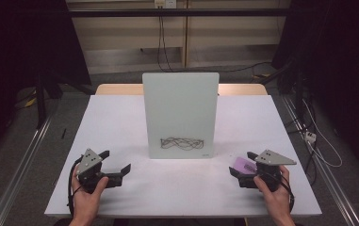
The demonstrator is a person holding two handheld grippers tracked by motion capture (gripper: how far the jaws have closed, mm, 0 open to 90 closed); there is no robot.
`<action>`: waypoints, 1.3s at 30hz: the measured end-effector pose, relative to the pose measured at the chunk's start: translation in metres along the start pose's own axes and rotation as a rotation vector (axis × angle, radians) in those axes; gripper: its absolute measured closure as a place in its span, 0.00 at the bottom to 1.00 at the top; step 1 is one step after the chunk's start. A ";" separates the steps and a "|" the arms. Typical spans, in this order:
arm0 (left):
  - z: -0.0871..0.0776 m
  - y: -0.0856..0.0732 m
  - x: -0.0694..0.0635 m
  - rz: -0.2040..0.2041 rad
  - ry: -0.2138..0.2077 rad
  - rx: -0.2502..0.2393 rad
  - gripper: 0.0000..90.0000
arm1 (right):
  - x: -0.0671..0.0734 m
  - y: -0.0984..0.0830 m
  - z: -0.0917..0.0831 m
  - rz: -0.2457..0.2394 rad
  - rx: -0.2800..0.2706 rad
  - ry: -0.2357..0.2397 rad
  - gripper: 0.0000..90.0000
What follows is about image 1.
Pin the purple whiteboard eraser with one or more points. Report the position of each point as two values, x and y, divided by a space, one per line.
244 164

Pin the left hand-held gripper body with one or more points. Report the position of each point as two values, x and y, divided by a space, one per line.
88 160

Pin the metal floor rail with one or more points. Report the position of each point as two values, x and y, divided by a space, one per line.
17 175
328 182

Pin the person's right hand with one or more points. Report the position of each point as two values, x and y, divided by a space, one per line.
274 197

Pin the light wooden table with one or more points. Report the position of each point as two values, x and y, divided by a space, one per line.
119 89

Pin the black metal stand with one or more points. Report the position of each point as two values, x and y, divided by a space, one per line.
41 100

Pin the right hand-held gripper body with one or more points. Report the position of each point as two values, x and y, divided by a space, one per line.
271 169

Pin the black horizontal metal bar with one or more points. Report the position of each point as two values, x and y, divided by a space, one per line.
120 12

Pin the person's left hand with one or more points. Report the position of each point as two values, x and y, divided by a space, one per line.
87 202

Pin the small black pen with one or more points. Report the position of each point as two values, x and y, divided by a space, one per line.
63 133

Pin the white power adapter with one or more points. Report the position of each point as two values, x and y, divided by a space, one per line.
310 137

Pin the white wall outlet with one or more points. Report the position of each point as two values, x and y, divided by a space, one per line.
165 3

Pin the pale green glass whiteboard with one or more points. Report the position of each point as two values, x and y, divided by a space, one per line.
180 113

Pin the black curtain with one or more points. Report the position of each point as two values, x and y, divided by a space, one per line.
17 47
340 47

